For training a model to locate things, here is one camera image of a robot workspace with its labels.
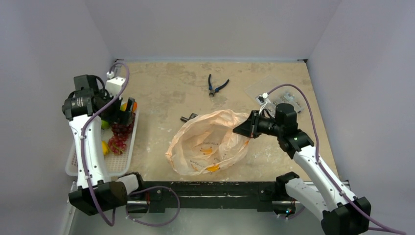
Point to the yellow fake lemon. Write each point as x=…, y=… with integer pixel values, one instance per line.
x=105, y=148

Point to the green fake apple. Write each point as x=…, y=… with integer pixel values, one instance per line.
x=105, y=125

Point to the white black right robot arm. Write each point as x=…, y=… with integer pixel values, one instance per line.
x=337, y=208

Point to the grey metal crank handle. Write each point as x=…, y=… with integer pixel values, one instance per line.
x=186, y=119

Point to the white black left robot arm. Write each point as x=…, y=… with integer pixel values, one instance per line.
x=86, y=107

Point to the clear plastic screw box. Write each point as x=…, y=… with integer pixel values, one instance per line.
x=286, y=94

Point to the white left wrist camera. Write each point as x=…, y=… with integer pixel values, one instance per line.
x=114, y=83

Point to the light red fake grape bunch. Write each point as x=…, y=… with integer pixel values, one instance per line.
x=117, y=144

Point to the translucent orange plastic bag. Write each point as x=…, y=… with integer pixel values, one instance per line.
x=207, y=143

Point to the dark red fake grape bunch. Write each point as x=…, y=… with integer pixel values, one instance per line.
x=123, y=130

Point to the white plastic perforated basket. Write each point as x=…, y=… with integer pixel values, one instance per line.
x=116, y=165

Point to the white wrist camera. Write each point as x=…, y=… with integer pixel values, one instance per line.
x=264, y=101
x=114, y=83

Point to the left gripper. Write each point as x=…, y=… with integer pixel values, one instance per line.
x=118, y=116

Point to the black metal base rail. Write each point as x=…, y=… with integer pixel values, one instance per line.
x=259, y=196

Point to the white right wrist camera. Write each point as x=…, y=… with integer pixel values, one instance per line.
x=264, y=101

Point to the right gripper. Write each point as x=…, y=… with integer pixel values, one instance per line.
x=254, y=124

